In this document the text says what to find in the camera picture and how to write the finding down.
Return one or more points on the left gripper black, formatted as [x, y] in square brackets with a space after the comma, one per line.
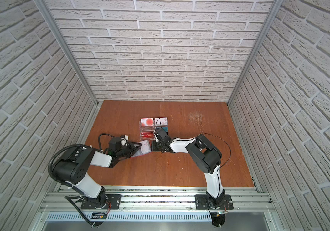
[133, 147]

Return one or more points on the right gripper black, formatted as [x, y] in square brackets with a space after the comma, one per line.
[154, 146]

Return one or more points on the red leather card holder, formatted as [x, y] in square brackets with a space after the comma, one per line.
[144, 149]

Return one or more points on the red card in organizer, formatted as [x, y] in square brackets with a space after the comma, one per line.
[146, 135]

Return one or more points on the clear acrylic card organizer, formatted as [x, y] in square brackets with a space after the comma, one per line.
[151, 129]

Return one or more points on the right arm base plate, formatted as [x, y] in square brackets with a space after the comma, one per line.
[205, 201]

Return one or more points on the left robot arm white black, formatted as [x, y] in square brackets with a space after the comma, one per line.
[69, 166]

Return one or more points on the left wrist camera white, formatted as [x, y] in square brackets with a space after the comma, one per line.
[124, 140]

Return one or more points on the aluminium rail frame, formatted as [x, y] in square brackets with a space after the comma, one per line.
[147, 208]

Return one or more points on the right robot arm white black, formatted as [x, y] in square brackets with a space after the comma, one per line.
[203, 152]

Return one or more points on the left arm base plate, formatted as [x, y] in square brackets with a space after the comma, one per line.
[102, 202]

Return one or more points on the white blossom VIP card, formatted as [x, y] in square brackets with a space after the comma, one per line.
[161, 121]

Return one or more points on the white pink circle card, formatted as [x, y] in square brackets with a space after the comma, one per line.
[146, 122]

